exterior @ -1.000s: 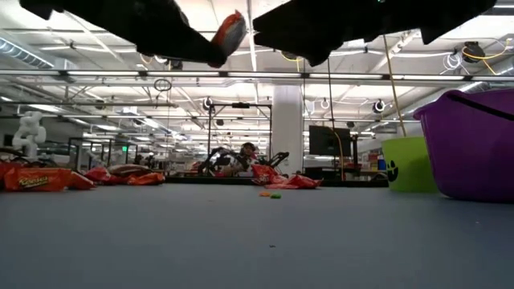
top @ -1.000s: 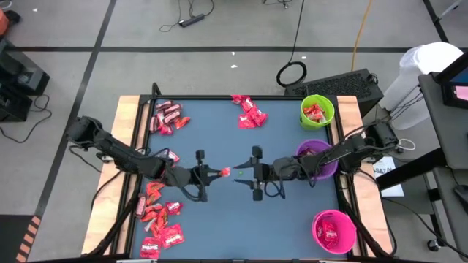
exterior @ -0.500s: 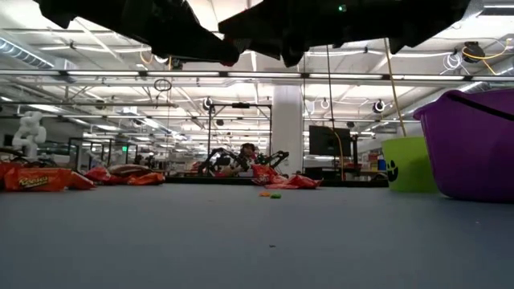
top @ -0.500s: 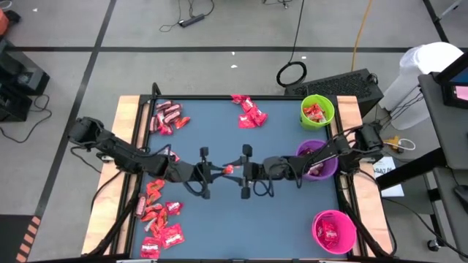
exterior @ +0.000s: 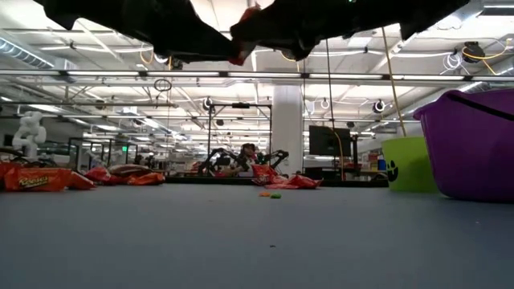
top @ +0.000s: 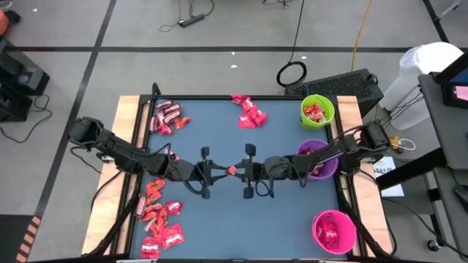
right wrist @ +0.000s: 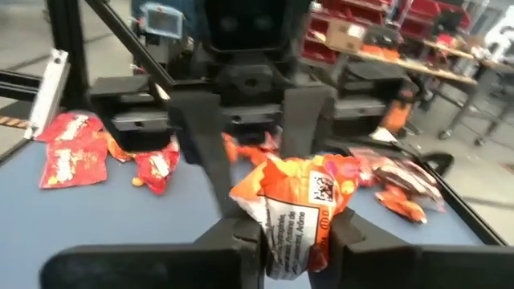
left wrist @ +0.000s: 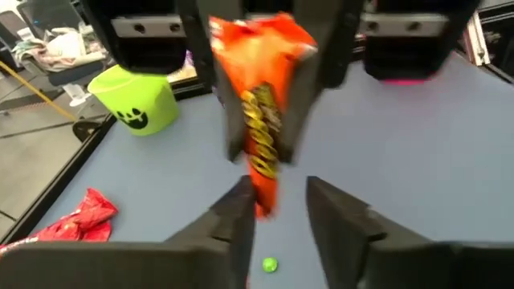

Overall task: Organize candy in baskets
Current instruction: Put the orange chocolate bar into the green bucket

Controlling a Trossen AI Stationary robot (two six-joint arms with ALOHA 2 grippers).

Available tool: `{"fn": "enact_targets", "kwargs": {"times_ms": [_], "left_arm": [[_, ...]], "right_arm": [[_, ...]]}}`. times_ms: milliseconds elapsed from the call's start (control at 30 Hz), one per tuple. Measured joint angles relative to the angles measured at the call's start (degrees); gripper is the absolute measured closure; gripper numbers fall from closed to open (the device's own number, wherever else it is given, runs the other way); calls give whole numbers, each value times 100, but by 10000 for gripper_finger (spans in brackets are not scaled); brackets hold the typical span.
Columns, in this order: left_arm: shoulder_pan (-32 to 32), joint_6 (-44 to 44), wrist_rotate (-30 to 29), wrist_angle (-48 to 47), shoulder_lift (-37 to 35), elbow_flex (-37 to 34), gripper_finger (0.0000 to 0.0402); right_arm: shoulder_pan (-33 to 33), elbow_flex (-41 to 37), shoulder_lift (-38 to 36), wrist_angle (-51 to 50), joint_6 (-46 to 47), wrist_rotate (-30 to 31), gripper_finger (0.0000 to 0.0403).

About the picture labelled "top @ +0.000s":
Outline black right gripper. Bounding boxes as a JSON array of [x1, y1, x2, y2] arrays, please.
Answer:
[[233, 143, 270, 200]]

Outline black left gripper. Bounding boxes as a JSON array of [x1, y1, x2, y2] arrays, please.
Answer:
[[193, 146, 230, 200]]

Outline purple plastic basket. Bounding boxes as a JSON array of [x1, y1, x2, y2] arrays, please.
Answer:
[[295, 138, 340, 183]]

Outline green plastic basket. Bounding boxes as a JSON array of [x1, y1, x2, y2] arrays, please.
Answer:
[[299, 94, 336, 132]]

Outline wooden table board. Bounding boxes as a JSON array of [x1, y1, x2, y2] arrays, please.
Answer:
[[336, 95, 394, 256], [80, 95, 142, 256]]

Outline pink plastic basket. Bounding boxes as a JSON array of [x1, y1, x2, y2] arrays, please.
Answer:
[[311, 209, 358, 255]]

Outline black mesh computer tower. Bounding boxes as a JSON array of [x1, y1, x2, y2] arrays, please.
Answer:
[[284, 68, 385, 118]]

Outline white paper sheet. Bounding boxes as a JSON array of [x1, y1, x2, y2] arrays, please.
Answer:
[[371, 156, 406, 198]]

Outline grey desk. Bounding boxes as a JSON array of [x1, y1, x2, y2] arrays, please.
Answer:
[[426, 166, 468, 256], [418, 72, 468, 171]]

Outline black monitor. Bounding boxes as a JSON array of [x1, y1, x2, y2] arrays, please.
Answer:
[[433, 50, 468, 110]]

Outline black mat orange stripes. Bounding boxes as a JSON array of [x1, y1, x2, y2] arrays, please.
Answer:
[[0, 214, 42, 263]]

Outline black equipment cart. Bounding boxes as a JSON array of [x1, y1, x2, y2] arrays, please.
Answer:
[[0, 38, 51, 123]]

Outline orange object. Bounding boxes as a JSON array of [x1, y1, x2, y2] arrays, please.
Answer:
[[0, 9, 10, 36]]

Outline black coiled cable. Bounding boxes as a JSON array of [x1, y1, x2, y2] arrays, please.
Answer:
[[276, 0, 308, 88]]

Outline black power strip with cord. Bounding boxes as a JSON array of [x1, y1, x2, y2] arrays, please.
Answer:
[[159, 0, 216, 33]]

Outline white cable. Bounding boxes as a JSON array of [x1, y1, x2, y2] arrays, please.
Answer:
[[398, 137, 417, 151]]

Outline thin black floor cable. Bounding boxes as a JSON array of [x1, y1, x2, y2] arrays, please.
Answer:
[[0, 94, 53, 144]]

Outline orange extension cable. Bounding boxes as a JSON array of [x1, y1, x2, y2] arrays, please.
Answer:
[[350, 0, 374, 72]]

